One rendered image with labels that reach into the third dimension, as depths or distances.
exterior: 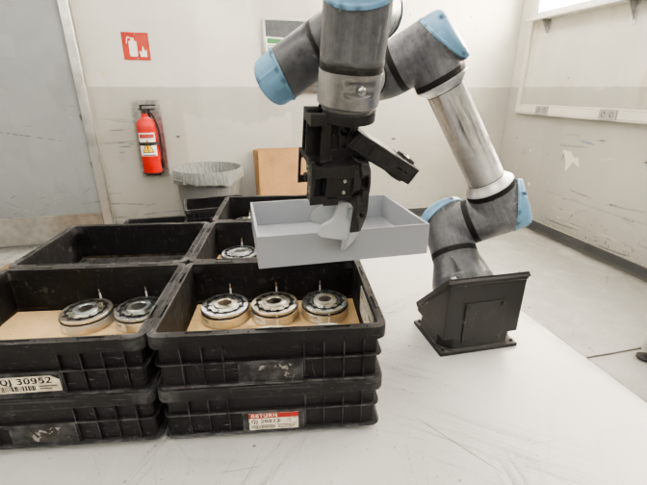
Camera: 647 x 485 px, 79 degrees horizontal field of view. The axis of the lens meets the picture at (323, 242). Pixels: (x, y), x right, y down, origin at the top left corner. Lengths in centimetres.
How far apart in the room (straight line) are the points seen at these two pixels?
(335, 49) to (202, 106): 334
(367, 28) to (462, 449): 69
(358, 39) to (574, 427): 79
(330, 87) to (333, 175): 10
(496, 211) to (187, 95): 314
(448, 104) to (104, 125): 331
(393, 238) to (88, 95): 348
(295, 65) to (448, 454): 69
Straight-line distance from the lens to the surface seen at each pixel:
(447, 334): 100
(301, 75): 59
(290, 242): 58
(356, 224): 55
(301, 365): 72
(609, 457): 93
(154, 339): 71
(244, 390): 75
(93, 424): 87
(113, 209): 405
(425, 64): 92
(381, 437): 82
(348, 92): 47
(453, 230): 104
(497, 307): 103
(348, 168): 50
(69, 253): 133
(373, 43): 47
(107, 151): 394
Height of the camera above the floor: 130
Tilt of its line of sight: 21 degrees down
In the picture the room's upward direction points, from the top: straight up
